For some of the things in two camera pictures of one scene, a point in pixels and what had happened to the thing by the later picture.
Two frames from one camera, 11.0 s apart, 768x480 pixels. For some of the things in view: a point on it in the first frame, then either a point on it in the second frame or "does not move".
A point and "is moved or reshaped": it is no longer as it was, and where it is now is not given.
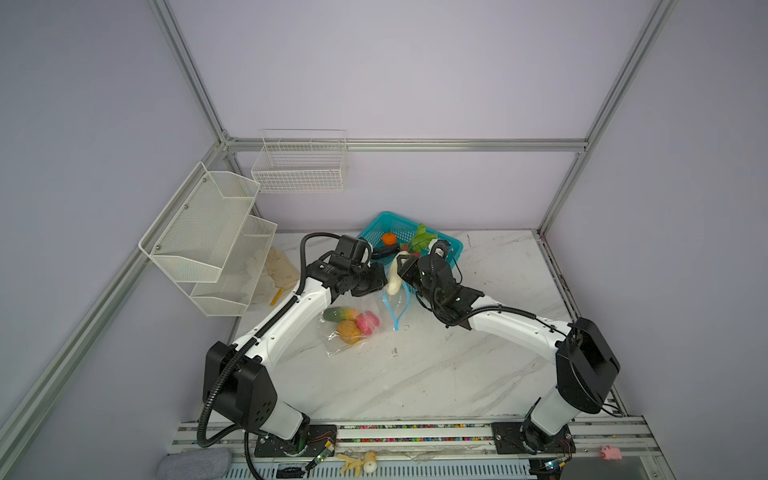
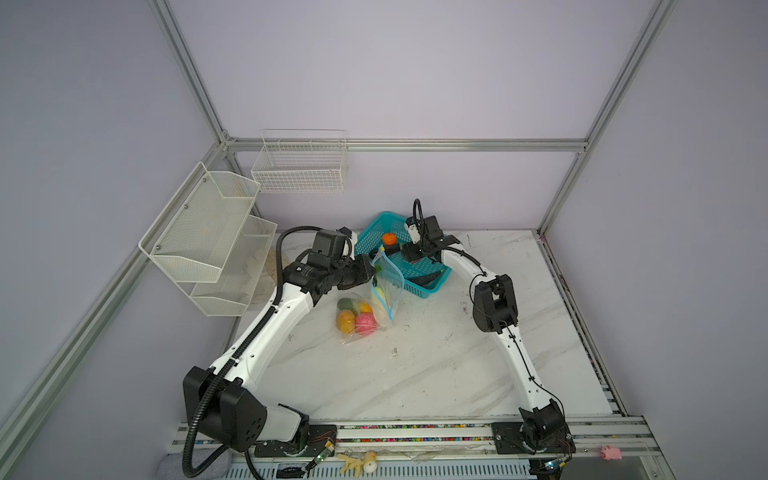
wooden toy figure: (368, 463) does not move
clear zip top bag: (354, 318) is moved or reshaped
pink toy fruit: (367, 321) does not move
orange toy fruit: (389, 239) does not move
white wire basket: (301, 161) does not move
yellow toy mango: (349, 331) is moved or reshaped
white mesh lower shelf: (230, 295) does not move
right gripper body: (427, 296) to (416, 252)
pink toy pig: (610, 453) does not move
